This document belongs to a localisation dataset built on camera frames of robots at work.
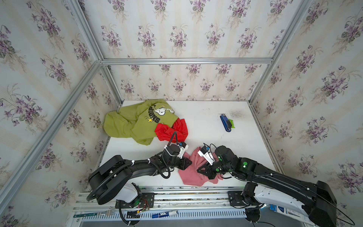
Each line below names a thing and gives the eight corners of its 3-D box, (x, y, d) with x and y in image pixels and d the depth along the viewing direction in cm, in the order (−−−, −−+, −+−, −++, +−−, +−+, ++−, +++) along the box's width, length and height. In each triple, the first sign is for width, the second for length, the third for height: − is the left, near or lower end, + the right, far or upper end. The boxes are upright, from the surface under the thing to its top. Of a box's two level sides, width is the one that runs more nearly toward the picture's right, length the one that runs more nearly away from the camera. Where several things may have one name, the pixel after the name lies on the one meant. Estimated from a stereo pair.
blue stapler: (226, 132, 103) (227, 129, 100) (219, 117, 112) (220, 114, 109) (232, 131, 104) (233, 128, 101) (224, 116, 113) (226, 113, 110)
